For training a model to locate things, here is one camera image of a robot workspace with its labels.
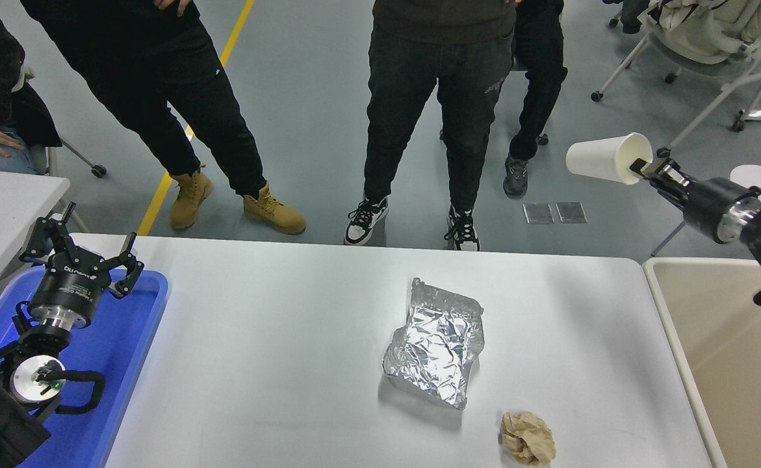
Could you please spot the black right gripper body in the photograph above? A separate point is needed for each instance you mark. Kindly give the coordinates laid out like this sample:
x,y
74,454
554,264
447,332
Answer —
x,y
705,205

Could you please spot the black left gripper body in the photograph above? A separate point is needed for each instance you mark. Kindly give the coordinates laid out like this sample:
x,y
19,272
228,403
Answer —
x,y
68,286

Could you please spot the white paper cup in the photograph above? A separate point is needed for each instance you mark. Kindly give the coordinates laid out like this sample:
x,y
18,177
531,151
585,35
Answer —
x,y
601,159

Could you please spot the silver foil tray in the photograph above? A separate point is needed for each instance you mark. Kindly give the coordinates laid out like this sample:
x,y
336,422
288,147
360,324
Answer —
x,y
435,344

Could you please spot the tan paper ball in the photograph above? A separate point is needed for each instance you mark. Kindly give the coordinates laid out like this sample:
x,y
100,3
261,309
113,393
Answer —
x,y
527,439

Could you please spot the person's left hand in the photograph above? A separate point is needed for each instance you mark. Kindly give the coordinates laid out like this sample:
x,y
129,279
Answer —
x,y
173,5

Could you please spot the white side table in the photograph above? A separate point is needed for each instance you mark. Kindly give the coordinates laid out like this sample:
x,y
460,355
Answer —
x,y
3,208

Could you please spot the grey office chair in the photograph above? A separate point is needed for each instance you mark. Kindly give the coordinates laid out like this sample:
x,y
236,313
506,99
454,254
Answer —
x,y
99,171

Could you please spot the blue plastic tray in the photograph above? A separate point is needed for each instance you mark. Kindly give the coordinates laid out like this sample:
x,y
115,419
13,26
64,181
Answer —
x,y
114,364

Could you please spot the metal floor plate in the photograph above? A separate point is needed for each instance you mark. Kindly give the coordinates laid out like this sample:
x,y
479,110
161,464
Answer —
x,y
571,213
538,214

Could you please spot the white-framed rolling chair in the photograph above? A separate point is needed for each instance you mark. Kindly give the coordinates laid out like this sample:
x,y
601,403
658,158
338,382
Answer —
x,y
711,65

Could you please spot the grey rolling stool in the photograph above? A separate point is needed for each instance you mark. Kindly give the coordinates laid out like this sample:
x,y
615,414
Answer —
x,y
542,139

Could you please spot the cream jacket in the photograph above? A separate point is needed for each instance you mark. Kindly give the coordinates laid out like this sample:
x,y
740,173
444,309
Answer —
x,y
705,29

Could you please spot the large pale bin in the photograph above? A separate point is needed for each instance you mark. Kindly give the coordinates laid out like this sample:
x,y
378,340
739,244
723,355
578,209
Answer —
x,y
731,364

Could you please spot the person in grey shoes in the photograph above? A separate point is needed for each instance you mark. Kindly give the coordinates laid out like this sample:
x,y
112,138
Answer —
x,y
539,65

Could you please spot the person in tan boots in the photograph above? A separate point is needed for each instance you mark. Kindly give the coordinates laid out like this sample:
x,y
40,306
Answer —
x,y
146,78

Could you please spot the person in black-white sneakers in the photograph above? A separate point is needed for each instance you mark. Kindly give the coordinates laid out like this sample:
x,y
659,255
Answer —
x,y
432,84

